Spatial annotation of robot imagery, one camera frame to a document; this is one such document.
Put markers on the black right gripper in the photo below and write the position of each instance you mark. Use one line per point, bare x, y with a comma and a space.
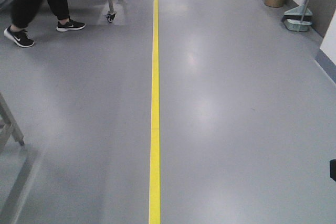
332, 166

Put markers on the walking person in black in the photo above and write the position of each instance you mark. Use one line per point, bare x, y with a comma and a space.
24, 11

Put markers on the grey dustpan with handle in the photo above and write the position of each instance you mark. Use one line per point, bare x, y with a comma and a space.
298, 19

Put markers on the stainless steel rack frame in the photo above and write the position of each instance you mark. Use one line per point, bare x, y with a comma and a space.
9, 126

